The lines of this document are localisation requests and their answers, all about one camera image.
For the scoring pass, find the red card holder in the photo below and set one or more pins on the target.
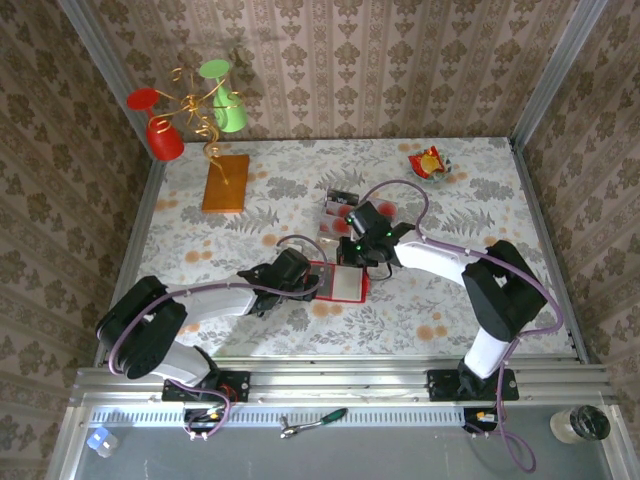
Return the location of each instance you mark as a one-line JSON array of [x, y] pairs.
[[364, 285]]

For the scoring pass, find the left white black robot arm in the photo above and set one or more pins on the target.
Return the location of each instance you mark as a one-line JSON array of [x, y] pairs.
[[220, 302]]

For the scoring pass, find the white red-dot card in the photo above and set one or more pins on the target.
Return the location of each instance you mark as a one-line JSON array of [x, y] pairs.
[[386, 207], [334, 226], [336, 210]]

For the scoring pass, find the floral tablecloth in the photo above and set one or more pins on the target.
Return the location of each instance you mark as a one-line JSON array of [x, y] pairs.
[[350, 340]]

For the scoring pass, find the small glass bowl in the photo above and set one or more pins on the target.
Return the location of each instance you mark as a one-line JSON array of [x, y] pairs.
[[442, 176]]

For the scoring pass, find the red snack packet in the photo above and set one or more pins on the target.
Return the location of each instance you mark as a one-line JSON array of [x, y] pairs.
[[425, 162]]

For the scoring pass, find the left black connector block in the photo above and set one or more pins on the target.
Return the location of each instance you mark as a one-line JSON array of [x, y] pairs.
[[200, 417]]

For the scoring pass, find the black connector block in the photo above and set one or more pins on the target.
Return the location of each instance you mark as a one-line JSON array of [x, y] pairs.
[[475, 417], [200, 417]]

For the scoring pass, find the green plastic wine glass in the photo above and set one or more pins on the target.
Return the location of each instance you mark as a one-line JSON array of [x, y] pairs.
[[231, 117]]

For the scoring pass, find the right black connector block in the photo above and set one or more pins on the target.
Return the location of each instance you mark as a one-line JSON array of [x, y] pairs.
[[475, 417]]

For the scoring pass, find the red plastic wine glass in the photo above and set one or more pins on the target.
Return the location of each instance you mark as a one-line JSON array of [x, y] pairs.
[[164, 140]]

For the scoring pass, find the small blue white plastic box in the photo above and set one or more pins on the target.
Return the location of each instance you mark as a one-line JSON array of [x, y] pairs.
[[102, 442]]

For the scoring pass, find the clear jar with black lid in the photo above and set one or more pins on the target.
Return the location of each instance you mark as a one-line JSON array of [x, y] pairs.
[[582, 424]]

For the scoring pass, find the aluminium front rail beam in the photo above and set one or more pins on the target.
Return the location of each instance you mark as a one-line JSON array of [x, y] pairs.
[[325, 380]]

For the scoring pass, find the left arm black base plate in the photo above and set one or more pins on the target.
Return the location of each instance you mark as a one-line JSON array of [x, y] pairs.
[[240, 386]]

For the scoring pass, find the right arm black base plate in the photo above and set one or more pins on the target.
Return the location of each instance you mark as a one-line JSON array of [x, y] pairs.
[[442, 385]]

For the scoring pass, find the left aluminium side rail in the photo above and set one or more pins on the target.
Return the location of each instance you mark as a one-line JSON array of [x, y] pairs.
[[131, 260]]

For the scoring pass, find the aluminium side rail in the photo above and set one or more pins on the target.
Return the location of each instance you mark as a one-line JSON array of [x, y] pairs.
[[551, 250], [131, 260]]

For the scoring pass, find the right aluminium side rail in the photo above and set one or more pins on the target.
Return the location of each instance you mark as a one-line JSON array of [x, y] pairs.
[[551, 250]]

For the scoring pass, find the right aluminium corner post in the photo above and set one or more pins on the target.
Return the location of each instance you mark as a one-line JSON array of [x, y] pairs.
[[559, 67]]

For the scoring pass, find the aluminium corner post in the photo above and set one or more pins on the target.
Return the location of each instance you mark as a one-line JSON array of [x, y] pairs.
[[103, 67], [559, 67]]

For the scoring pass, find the left aluminium corner post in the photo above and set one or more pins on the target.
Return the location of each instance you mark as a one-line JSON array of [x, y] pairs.
[[103, 67]]

